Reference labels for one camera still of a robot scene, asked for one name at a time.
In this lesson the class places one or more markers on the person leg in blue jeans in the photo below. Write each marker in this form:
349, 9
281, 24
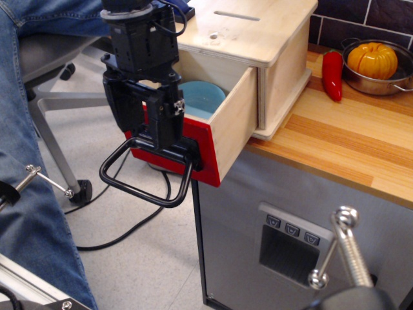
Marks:
34, 232

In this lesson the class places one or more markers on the orange pumpkin toy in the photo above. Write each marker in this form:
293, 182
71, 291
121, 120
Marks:
373, 60

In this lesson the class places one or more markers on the grey metal cabinet front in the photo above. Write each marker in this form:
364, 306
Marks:
267, 226

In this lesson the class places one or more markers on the silver clamp screw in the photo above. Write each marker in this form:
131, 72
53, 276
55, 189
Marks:
362, 294
10, 194

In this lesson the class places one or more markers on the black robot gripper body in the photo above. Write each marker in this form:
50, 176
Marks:
144, 41

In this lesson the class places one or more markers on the blue clamp with black pad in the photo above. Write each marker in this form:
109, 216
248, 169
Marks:
182, 11

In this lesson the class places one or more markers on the beige shoe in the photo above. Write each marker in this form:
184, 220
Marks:
160, 169

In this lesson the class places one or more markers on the grey office chair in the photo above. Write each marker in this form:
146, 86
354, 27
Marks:
44, 58

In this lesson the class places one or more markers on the silver clamp screw left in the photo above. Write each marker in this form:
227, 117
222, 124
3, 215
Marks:
10, 194

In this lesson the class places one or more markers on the wooden drawer with red front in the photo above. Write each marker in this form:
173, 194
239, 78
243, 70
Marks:
208, 147

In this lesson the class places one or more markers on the light blue ceramic bowl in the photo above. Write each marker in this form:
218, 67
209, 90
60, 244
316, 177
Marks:
202, 98

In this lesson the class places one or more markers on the red chili pepper toy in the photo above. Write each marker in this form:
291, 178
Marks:
332, 66

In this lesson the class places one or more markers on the aluminium frame profile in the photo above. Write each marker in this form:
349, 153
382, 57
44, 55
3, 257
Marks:
27, 286

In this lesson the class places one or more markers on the light wooden box housing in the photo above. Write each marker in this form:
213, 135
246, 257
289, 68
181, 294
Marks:
269, 35

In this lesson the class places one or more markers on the silver clamp screw right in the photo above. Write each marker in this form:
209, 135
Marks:
362, 294

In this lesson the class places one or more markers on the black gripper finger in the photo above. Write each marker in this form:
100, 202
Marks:
166, 108
126, 108

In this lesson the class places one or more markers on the stainless steel pot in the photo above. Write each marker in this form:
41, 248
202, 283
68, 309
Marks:
401, 81

